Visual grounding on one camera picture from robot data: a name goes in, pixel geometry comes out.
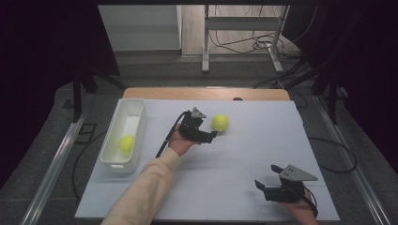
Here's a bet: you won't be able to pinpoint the wooden table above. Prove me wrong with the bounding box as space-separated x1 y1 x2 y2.
122 87 291 101

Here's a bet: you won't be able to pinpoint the black floor cable loop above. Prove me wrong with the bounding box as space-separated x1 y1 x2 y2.
308 136 358 174

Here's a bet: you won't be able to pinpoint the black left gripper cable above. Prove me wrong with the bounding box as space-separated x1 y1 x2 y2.
155 111 191 158

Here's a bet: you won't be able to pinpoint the tangled black floor cables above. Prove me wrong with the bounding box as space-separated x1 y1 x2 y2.
208 29 299 60

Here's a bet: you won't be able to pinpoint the black stand leg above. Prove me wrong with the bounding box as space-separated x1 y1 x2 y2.
312 73 340 126
70 70 127 124

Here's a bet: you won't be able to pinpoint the yellow tennis ball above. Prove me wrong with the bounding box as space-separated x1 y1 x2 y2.
211 113 230 132
118 134 136 155

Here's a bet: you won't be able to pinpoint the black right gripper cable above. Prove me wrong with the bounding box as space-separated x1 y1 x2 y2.
303 187 319 218

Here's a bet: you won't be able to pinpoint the dark curtain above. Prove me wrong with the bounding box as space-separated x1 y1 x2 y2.
0 0 120 188
283 0 398 176

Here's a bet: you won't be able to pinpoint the aluminium floor rail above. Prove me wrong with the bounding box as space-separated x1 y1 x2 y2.
314 95 392 225
20 109 92 225

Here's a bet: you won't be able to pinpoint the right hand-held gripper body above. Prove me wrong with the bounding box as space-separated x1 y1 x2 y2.
263 164 319 203

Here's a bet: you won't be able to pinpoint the person's left hand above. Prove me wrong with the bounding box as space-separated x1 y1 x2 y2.
167 123 201 158

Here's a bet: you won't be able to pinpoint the person's right hand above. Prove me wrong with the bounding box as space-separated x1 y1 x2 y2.
281 190 319 225

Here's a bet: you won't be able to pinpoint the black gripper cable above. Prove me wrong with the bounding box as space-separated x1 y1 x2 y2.
155 111 191 158
303 187 319 218

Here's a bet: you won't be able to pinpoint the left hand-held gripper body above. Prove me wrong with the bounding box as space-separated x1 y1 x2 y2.
178 106 211 144

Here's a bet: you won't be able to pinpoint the grey metal stand frame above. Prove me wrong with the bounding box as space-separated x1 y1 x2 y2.
201 4 290 74

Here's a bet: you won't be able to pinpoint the white plastic bin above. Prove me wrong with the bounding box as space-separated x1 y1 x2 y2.
99 97 147 174

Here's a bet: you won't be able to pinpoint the white cabinet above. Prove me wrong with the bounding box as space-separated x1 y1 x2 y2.
98 4 183 53

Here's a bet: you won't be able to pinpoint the white table mat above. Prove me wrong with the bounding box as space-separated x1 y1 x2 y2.
74 98 341 222

